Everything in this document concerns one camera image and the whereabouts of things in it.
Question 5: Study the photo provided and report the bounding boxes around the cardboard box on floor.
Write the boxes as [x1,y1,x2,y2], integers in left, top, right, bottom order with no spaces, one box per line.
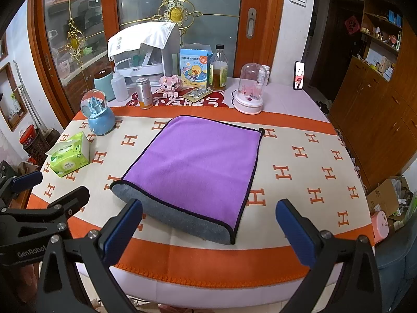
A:
[366,176,409,216]

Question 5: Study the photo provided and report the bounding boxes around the pink round container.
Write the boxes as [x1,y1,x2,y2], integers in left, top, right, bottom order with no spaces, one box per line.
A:
[371,210,389,244]

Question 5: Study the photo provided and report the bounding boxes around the white padded mailer bag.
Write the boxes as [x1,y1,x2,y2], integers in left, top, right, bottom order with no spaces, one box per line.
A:
[107,21,180,61]

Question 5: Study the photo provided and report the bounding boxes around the red bucket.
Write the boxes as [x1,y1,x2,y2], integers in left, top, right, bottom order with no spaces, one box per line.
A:
[19,124,37,146]

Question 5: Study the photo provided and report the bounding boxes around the pink glass dome ornament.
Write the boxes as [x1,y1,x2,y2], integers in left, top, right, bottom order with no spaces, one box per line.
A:
[233,63,265,115]

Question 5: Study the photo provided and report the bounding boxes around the wooden glass sliding door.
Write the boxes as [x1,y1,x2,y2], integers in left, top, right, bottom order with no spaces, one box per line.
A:
[28,0,283,125]

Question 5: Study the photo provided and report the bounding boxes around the red white printed mat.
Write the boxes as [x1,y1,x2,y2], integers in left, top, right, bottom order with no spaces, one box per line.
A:
[125,85,233,109]

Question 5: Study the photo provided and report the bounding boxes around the silver orange can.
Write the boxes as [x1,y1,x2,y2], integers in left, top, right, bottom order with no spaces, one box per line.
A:
[136,77,153,110]

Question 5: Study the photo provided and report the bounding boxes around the gold blister pill pack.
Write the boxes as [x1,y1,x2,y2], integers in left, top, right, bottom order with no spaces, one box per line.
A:
[183,87,213,103]

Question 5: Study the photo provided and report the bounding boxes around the white dish rack appliance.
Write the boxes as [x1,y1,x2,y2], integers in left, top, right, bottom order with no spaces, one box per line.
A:
[112,22,182,86]

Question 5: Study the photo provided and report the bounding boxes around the amber liquid glass bottle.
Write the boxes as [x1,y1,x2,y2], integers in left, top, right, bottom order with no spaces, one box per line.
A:
[208,45,228,91]

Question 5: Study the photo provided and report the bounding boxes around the pink brick figure toy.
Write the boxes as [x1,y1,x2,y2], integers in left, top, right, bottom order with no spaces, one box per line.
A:
[157,75,182,96]

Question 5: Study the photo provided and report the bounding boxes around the blue castle snow globe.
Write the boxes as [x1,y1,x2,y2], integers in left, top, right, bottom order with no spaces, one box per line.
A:
[80,89,116,136]

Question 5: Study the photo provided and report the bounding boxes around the white translucent plastic bottle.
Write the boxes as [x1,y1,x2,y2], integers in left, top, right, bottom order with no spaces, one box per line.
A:
[111,71,129,102]

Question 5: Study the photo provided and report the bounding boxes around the purple grey microfibre towel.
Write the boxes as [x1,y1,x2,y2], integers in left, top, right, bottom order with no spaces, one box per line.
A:
[110,115,264,245]

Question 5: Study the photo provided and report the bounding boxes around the blue duck carton box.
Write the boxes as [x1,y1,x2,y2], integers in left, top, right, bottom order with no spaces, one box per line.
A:
[180,43,213,88]

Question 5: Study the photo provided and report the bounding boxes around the green tissue pack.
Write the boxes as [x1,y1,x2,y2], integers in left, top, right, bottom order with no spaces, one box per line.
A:
[46,131,90,177]

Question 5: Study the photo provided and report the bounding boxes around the silver door handle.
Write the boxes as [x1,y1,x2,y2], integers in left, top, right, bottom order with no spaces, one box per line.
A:
[246,8,256,39]

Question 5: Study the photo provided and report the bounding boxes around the small white pill bottle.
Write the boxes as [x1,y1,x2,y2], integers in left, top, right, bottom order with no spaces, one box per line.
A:
[263,65,270,86]

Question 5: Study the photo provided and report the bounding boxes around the brown wooden cabinet shelves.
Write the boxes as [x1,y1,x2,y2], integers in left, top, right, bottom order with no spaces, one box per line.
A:
[329,0,416,191]

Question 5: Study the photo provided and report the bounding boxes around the smartphone standing upright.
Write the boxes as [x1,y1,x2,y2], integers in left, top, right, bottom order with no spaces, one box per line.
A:
[293,62,305,91]

